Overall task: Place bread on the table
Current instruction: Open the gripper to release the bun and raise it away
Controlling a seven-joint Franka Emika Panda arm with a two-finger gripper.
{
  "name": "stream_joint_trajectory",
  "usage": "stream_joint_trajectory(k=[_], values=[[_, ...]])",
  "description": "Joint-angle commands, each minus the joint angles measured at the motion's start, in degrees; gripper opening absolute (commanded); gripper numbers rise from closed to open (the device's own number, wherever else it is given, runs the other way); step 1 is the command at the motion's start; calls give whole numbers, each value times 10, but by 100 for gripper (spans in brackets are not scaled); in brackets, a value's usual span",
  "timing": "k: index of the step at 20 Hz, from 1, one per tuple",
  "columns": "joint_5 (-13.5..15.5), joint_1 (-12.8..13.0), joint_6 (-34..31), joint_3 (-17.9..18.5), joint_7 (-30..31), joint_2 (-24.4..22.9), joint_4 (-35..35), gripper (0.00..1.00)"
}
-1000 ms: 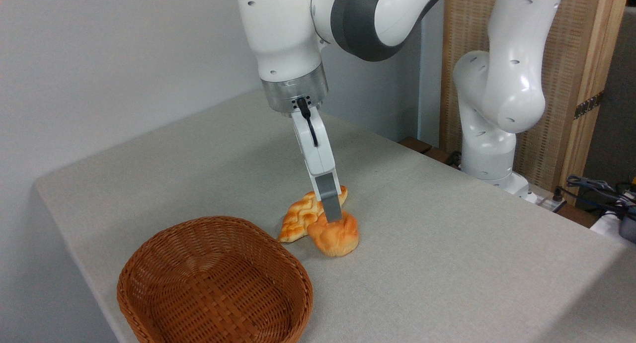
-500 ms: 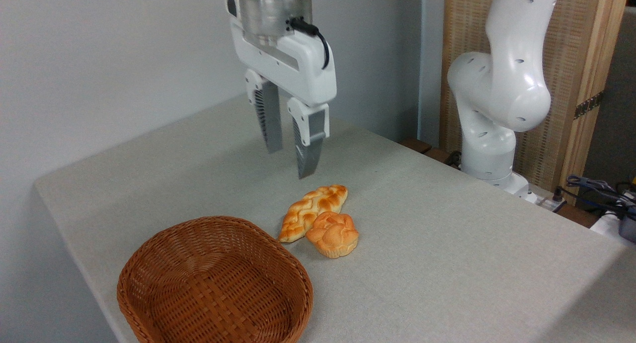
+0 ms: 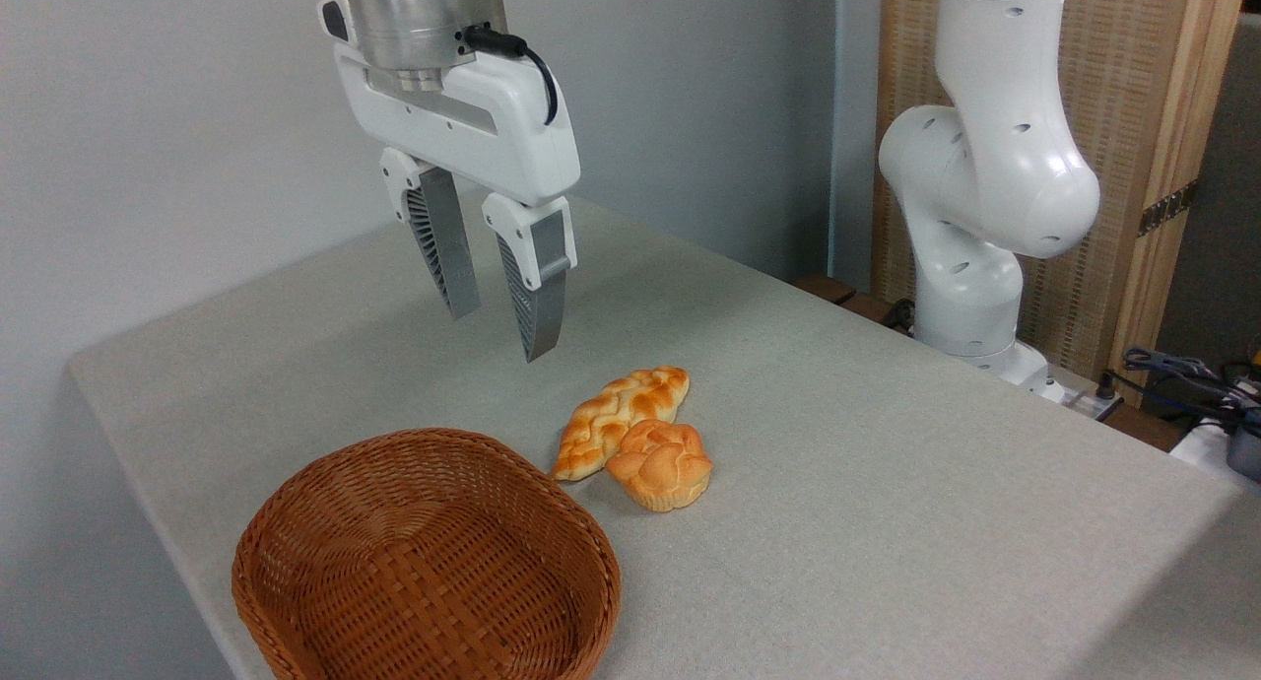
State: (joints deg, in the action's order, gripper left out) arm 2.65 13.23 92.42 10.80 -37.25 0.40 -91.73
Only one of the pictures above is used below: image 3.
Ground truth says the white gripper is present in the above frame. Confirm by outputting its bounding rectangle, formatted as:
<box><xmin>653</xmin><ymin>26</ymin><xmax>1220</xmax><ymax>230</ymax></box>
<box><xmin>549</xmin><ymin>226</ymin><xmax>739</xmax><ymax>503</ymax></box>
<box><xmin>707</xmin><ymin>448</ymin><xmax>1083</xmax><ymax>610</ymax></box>
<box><xmin>333</xmin><ymin>41</ymin><xmax>582</xmax><ymax>364</ymax></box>

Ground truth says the round knotted bread roll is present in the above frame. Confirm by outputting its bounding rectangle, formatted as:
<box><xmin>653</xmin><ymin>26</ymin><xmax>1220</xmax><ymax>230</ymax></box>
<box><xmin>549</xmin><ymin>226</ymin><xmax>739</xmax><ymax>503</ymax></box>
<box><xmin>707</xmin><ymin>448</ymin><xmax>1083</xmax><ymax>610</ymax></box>
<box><xmin>605</xmin><ymin>419</ymin><xmax>713</xmax><ymax>513</ymax></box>

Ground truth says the long braided bread loaf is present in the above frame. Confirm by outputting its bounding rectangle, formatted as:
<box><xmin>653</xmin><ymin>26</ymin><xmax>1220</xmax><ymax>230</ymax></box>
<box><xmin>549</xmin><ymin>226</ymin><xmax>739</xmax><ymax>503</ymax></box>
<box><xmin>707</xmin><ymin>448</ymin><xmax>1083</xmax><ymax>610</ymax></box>
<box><xmin>551</xmin><ymin>366</ymin><xmax>691</xmax><ymax>482</ymax></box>

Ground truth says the brown wicker basket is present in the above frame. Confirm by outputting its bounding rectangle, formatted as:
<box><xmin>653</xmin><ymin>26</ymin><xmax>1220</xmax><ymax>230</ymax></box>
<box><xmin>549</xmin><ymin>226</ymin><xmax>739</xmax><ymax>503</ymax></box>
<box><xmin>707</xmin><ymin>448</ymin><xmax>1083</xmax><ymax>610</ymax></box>
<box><xmin>232</xmin><ymin>428</ymin><xmax>623</xmax><ymax>680</ymax></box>

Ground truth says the brown wooden base board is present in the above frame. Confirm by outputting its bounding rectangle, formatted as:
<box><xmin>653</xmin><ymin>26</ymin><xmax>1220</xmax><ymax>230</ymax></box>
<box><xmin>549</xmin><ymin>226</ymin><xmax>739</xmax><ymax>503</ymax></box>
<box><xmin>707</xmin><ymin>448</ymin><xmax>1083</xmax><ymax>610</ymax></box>
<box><xmin>794</xmin><ymin>273</ymin><xmax>919</xmax><ymax>333</ymax></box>

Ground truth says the grey tablecloth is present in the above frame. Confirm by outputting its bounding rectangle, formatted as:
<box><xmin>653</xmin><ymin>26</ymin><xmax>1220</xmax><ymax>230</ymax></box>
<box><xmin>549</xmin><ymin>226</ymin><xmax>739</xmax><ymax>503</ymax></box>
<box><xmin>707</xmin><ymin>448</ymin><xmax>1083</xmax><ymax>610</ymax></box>
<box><xmin>67</xmin><ymin>189</ymin><xmax>1261</xmax><ymax>680</ymax></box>

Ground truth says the white power strip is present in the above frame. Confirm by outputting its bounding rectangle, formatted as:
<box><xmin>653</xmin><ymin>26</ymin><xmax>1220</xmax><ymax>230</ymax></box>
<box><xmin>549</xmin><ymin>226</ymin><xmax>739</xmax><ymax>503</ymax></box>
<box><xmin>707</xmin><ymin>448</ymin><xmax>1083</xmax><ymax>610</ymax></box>
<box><xmin>1056</xmin><ymin>370</ymin><xmax>1126</xmax><ymax>422</ymax></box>

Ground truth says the dark grey partition panel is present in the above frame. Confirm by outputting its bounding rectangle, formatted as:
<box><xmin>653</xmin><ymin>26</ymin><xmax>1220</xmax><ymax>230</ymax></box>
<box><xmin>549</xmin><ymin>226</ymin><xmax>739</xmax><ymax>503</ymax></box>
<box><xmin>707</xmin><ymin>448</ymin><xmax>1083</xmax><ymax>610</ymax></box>
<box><xmin>1153</xmin><ymin>14</ymin><xmax>1261</xmax><ymax>368</ymax></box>

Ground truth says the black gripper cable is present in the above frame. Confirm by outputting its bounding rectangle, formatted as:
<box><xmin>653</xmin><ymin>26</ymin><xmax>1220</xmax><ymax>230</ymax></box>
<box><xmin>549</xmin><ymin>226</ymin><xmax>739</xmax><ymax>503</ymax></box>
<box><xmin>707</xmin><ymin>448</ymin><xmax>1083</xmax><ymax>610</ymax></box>
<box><xmin>463</xmin><ymin>25</ymin><xmax>560</xmax><ymax>127</ymax></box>

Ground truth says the dark metal hinge bracket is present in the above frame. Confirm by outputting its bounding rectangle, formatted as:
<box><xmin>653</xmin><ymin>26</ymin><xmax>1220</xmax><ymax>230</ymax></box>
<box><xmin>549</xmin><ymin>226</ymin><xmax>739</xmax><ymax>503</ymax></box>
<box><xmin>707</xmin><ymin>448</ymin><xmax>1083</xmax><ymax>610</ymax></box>
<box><xmin>1138</xmin><ymin>180</ymin><xmax>1199</xmax><ymax>238</ymax></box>

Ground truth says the blue grey cable bundle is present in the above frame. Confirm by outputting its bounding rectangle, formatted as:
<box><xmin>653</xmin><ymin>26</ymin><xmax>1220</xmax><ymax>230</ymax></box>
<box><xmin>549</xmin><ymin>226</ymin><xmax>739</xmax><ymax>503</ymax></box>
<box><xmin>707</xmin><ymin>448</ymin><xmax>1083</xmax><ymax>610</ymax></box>
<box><xmin>1121</xmin><ymin>346</ymin><xmax>1261</xmax><ymax>427</ymax></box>

